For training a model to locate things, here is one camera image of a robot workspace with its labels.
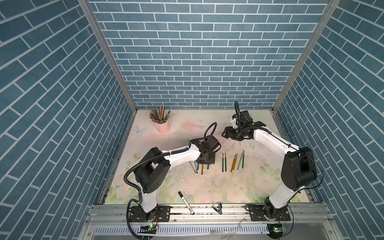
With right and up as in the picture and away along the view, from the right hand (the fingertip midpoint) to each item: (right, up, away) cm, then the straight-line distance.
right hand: (227, 135), depth 91 cm
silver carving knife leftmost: (-21, -18, +1) cm, 27 cm away
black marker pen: (-24, -34, -14) cm, 44 cm away
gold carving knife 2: (+5, -15, +3) cm, 16 cm away
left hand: (-8, -16, -3) cm, 18 cm away
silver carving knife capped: (+9, -16, +3) cm, 19 cm away
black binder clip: (-7, -36, -15) cm, 40 cm away
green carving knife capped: (-3, -17, +1) cm, 17 cm away
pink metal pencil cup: (-41, +4, +11) cm, 43 cm away
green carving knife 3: (-18, -19, 0) cm, 26 cm away
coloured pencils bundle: (-46, +12, +8) cm, 48 cm away
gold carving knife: (+6, -17, +3) cm, 18 cm away
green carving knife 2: (-12, -18, -4) cm, 22 cm away
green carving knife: (+12, -13, +6) cm, 18 cm away
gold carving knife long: (-15, -22, -2) cm, 27 cm away
